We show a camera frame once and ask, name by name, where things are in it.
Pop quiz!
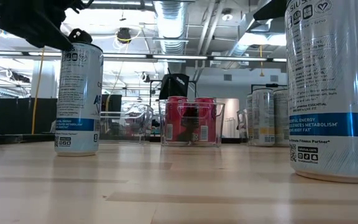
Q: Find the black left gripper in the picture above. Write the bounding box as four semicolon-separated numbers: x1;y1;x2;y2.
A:
0;0;93;51

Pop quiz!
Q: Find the white Celsius can black lid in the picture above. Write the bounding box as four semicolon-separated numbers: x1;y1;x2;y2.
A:
284;0;358;184
252;88;275;147
246;93;254;146
273;88;291;147
53;42;104;157

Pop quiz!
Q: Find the white door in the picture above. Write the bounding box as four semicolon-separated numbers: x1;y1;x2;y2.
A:
224;98;241;139

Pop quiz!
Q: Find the wide clear plastic bin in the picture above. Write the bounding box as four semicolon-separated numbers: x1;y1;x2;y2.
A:
99;103;154;146
236;107;291;147

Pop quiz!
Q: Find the black softbox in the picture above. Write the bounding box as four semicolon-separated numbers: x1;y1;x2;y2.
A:
159;73;190;101

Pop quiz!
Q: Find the narrow clear plastic bin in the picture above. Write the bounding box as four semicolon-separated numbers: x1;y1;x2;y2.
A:
158;99;226;147

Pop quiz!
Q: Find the silver round ventilation duct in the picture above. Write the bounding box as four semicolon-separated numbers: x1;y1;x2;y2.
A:
153;0;188;55
225;0;287;68

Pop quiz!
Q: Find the black overhead camera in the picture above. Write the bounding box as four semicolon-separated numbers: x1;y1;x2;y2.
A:
116;27;132;44

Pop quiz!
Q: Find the yellow hanging cable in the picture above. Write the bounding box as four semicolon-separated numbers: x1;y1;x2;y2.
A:
30;46;45;135

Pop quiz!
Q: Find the black stand frame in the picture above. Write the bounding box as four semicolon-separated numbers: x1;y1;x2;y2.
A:
250;83;288;93

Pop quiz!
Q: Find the black partition wall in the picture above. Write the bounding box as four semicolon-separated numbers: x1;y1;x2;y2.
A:
0;97;58;135

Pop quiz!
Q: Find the black aluminium table frame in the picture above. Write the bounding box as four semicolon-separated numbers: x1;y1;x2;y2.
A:
0;133;248;146

